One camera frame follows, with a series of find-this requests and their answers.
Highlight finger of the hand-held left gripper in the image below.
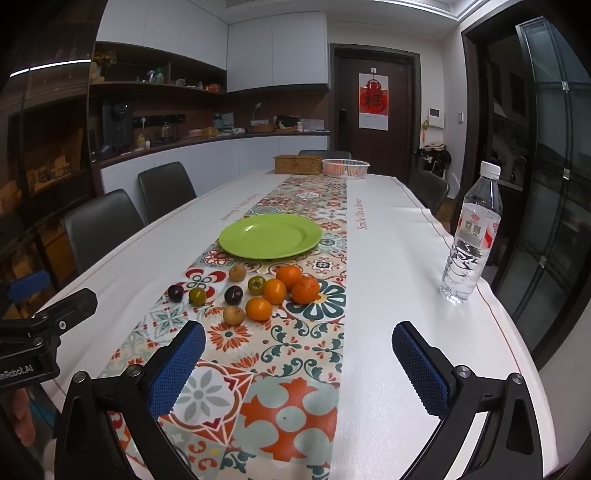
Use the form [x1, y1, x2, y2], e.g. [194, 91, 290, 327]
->
[32, 288, 99, 325]
[6, 270, 51, 305]

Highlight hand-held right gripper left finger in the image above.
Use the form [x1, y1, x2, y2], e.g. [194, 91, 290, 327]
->
[54, 320, 207, 480]

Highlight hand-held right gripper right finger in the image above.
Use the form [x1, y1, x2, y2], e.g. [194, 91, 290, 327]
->
[392, 320, 543, 480]

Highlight small orange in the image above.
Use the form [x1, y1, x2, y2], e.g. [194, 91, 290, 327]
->
[263, 279, 287, 305]
[246, 297, 273, 322]
[276, 266, 304, 289]
[291, 276, 321, 305]

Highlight green plate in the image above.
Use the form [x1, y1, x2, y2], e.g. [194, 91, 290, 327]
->
[218, 213, 323, 260]

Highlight person's left hand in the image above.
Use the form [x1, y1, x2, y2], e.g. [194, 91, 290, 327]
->
[10, 388, 37, 446]

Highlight grey dining chair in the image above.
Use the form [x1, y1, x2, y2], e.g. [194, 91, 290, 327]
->
[407, 170, 451, 216]
[298, 150, 352, 161]
[61, 189, 147, 277]
[137, 161, 198, 225]

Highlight patterned table runner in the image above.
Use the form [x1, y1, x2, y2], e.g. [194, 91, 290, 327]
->
[97, 174, 349, 480]

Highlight clear plastic water bottle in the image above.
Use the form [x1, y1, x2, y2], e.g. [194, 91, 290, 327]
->
[440, 161, 503, 304]

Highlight dark glass display cabinet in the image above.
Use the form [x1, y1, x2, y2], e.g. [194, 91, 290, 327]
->
[0, 0, 100, 296]

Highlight black coffee machine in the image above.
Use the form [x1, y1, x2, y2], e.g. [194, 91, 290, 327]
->
[102, 100, 134, 155]

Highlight rack with clothes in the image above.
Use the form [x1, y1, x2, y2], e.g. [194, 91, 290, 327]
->
[414, 141, 452, 178]

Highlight clear plastic fruit container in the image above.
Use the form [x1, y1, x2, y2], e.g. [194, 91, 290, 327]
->
[322, 158, 371, 180]

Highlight white lower cabinets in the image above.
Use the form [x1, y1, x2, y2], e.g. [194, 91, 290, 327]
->
[99, 135, 331, 199]

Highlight white cabinets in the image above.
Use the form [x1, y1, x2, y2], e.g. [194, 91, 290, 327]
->
[99, 135, 331, 199]
[95, 0, 329, 93]

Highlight glass sliding door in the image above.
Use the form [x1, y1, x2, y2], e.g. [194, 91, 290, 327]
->
[515, 16, 591, 365]

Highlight woven wicker box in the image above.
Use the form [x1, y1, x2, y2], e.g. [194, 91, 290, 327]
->
[273, 154, 324, 175]

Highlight dark brown door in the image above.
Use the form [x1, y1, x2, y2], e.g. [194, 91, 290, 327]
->
[329, 44, 421, 185]

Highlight white upper cabinets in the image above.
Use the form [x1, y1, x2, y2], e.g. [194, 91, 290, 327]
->
[95, 0, 329, 93]

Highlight dark wooden wall shelf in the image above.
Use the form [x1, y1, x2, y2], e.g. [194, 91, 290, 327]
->
[90, 41, 228, 99]

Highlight red and white wall calendar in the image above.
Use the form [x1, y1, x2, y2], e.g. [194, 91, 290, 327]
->
[359, 71, 391, 130]

